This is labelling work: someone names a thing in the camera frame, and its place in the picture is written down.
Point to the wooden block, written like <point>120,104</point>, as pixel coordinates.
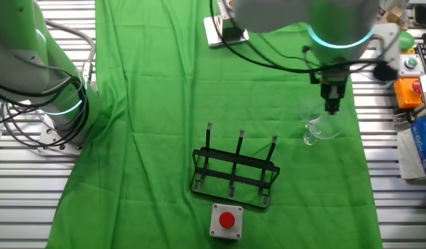
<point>396,15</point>

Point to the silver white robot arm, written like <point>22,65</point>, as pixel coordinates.
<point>337,20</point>

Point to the yellow box green mushroom button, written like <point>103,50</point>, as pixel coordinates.
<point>406,39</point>

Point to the blue tissue pack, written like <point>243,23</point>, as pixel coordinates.
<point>424,145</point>

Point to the green cloth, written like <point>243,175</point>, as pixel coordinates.
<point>147,103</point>

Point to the orange box red button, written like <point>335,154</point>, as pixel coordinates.
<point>406,93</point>

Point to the silver robot mounting plate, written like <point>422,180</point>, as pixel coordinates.
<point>57,141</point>

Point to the red button box with baseplate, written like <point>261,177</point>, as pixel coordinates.
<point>213,31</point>

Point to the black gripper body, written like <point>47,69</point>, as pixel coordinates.
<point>334,88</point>

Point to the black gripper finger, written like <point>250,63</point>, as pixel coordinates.
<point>328,105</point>
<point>336,104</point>

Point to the grey box green button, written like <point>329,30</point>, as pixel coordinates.
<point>411,64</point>

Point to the red button grey box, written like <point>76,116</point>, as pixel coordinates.
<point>227,221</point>

